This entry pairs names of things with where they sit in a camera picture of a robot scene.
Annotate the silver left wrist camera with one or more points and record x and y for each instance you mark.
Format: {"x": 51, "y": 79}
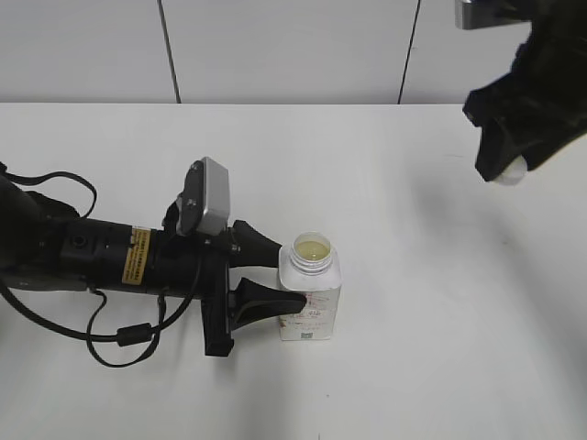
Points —
{"x": 204, "y": 202}

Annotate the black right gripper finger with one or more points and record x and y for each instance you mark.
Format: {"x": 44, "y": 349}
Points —
{"x": 549, "y": 143}
{"x": 496, "y": 152}

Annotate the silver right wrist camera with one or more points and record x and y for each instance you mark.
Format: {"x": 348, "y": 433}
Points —
{"x": 478, "y": 14}

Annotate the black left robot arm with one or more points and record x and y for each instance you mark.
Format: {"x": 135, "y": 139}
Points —
{"x": 47, "y": 246}

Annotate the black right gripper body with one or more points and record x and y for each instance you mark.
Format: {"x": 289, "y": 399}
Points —
{"x": 544, "y": 93}

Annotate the white yili changqing bottle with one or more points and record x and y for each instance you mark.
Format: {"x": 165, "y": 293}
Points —
{"x": 310, "y": 266}

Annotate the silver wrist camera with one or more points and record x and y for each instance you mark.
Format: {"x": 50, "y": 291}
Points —
{"x": 478, "y": 14}
{"x": 204, "y": 202}

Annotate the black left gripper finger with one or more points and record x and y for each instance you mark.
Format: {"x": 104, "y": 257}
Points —
{"x": 251, "y": 302}
{"x": 250, "y": 248}

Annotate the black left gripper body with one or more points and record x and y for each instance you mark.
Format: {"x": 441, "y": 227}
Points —
{"x": 194, "y": 259}

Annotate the white bottle cap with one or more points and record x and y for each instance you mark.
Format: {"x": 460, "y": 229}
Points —
{"x": 513, "y": 173}

